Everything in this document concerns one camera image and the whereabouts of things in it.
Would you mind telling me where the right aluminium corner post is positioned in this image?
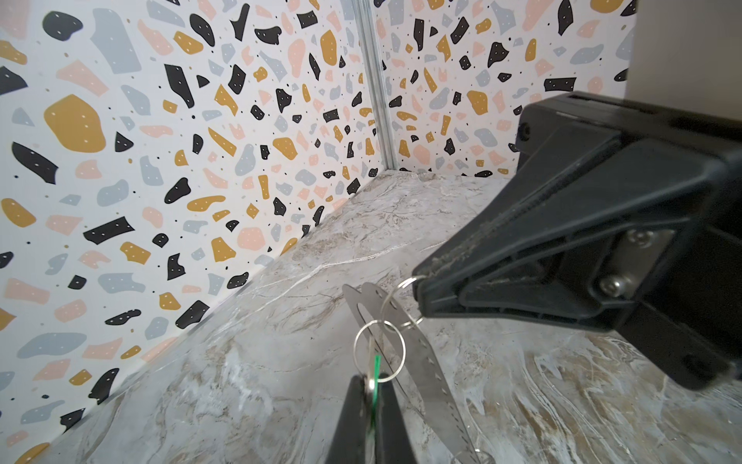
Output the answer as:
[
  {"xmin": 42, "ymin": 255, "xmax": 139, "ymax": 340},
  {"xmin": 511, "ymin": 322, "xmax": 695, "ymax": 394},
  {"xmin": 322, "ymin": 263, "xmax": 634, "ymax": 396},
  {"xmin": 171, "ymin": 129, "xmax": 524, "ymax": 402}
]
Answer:
[{"xmin": 351, "ymin": 0, "xmax": 399, "ymax": 170}]

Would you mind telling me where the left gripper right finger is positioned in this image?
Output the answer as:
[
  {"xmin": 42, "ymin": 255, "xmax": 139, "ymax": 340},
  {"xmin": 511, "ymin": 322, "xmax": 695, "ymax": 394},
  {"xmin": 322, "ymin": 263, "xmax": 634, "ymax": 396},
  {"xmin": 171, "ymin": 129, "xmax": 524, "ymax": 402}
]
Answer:
[{"xmin": 376, "ymin": 382, "xmax": 417, "ymax": 464}]

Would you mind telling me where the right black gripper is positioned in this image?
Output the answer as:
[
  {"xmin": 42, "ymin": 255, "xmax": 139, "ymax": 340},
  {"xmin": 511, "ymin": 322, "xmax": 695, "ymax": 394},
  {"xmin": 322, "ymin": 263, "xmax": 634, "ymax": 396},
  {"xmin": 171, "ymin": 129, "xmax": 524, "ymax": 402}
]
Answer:
[{"xmin": 414, "ymin": 94, "xmax": 741, "ymax": 390}]

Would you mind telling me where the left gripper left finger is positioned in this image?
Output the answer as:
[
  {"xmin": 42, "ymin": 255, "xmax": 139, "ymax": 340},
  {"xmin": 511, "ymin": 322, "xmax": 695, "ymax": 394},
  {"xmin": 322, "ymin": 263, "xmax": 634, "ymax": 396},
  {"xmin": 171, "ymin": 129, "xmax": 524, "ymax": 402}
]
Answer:
[{"xmin": 326, "ymin": 375, "xmax": 371, "ymax": 464}]

